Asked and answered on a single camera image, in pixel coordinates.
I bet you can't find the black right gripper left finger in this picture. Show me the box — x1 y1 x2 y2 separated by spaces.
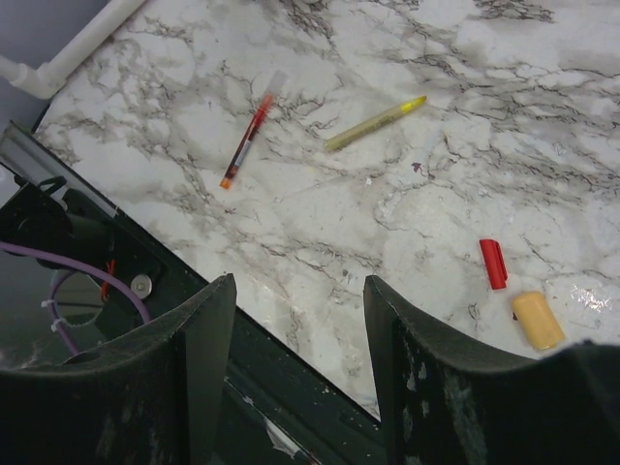
1 274 236 464

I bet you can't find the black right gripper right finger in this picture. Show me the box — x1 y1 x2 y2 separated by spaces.
363 275 619 464

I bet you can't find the orange yellow pen cap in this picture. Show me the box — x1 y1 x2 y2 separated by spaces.
511 291 566 351

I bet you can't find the yellow highlighter pen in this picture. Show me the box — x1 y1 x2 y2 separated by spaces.
324 96 427 152

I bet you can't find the orange red gel pen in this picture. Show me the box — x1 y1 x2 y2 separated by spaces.
220 93 274 189

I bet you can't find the clear pen cap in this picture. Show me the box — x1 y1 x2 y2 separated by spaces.
265 70 288 98

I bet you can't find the red pen cap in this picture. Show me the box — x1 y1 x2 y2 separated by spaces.
479 238 508 291

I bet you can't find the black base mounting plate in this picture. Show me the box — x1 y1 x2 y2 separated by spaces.
1 125 386 464

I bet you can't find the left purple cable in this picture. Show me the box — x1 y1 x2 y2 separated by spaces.
0 241 152 357

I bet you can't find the white PVC pipe frame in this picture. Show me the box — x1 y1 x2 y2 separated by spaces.
1 0 145 100

